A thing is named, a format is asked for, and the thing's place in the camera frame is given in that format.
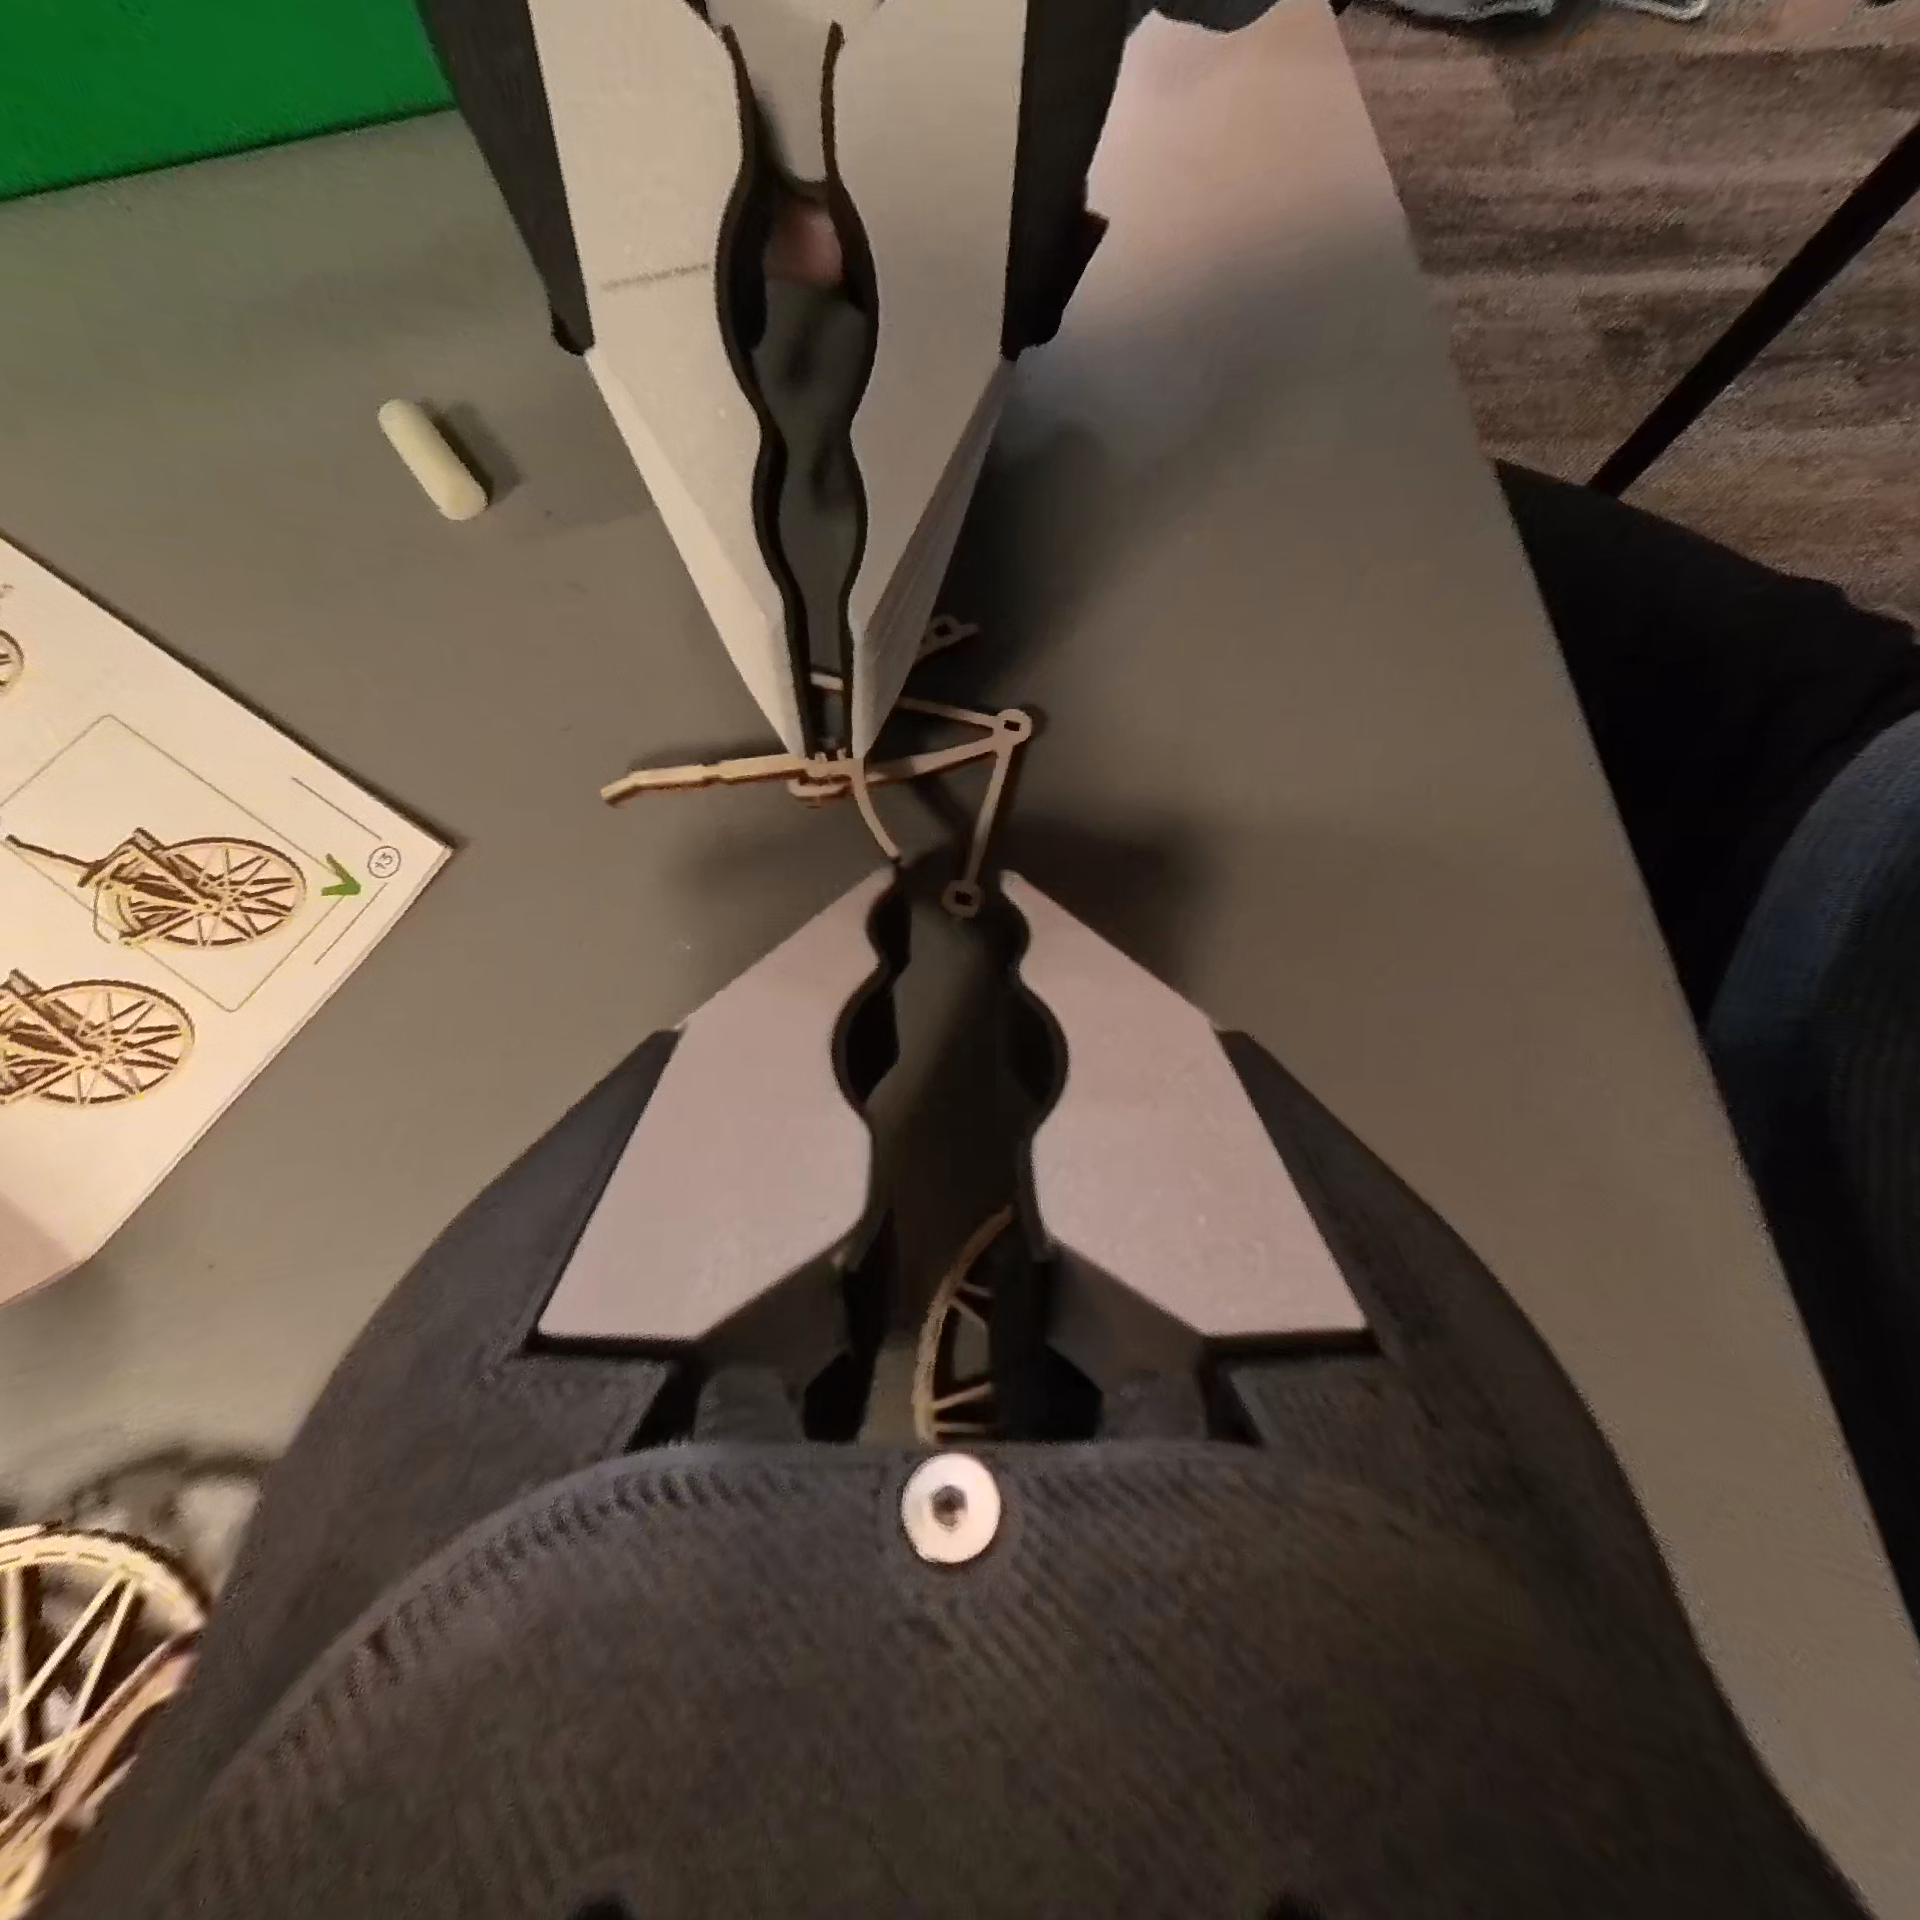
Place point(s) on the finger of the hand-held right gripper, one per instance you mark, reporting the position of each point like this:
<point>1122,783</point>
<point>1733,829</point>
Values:
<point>943,300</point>
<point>642,224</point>

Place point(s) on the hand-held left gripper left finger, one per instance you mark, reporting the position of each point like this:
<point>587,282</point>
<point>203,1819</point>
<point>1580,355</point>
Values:
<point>721,1184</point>

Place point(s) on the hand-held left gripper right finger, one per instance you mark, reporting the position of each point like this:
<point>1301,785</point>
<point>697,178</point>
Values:
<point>1183,1184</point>

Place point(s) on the curved wooden arc part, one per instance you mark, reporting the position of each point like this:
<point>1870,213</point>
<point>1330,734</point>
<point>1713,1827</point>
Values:
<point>877,824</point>

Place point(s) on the thin wooden lever part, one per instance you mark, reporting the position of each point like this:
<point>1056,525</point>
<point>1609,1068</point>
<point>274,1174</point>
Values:
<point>705,777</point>

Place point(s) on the triangular wooden frame part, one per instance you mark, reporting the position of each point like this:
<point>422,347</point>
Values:
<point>1014,725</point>

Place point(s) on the person's right hand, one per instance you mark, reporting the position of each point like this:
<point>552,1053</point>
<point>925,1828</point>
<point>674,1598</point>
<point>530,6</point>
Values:
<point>808,238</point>

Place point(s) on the wooden spoked wheel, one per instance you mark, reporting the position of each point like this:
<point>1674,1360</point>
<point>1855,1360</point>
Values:
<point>924,1354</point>

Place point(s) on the green panel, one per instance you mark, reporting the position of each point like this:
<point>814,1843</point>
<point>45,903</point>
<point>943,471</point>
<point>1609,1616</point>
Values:
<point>210,82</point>

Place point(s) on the white wax stick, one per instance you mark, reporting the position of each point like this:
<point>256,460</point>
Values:
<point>436,462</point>

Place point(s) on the paper instruction booklet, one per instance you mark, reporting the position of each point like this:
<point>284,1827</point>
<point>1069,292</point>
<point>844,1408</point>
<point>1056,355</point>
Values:
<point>181,843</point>

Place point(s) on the person's blue jeans leg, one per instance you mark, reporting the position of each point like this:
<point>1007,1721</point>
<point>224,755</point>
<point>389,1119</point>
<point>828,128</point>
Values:
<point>1844,1123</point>

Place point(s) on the person's black garment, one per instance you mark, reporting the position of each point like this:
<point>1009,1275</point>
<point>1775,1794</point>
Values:
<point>1651,675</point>

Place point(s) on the black metal leg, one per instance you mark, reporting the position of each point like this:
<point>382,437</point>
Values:
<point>1756,307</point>

